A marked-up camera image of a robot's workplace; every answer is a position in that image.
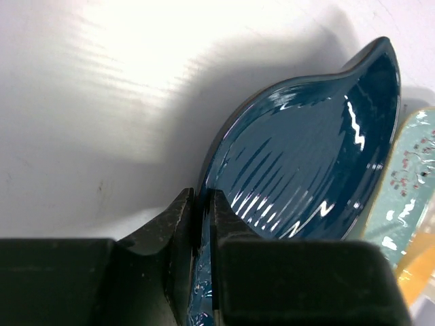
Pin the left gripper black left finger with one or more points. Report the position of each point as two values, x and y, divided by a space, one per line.
142 279

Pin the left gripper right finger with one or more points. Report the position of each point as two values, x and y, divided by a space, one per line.
259 281

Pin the yellow square plate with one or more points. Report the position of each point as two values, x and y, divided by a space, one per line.
417 265

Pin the dark blue leaf plate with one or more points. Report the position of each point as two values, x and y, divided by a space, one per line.
300 158

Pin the light green rectangular plate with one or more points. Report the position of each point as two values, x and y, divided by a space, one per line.
404 191

